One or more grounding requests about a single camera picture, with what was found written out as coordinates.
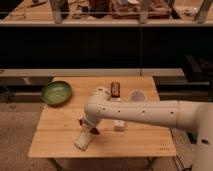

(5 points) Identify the brown chocolate bar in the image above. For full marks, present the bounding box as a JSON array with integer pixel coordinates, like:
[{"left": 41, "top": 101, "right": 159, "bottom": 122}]
[{"left": 111, "top": 82, "right": 120, "bottom": 98}]

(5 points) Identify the white plastic cup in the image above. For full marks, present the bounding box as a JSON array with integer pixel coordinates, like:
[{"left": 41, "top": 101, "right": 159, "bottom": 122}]
[{"left": 129, "top": 90, "right": 146, "bottom": 102}]

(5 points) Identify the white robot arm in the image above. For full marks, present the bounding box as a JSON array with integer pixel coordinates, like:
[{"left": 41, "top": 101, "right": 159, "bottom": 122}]
[{"left": 82, "top": 87, "right": 213, "bottom": 171}]

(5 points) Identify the wooden folding table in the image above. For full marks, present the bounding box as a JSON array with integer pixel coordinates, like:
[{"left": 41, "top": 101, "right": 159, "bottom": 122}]
[{"left": 28, "top": 76, "right": 176, "bottom": 158}]

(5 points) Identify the green bowl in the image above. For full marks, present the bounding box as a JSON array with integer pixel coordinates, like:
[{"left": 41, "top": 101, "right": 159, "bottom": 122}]
[{"left": 41, "top": 81, "right": 72, "bottom": 106}]

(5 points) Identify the background shelf with clutter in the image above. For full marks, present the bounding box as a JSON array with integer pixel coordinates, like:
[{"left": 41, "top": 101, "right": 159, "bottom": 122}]
[{"left": 0, "top": 0, "right": 213, "bottom": 27}]

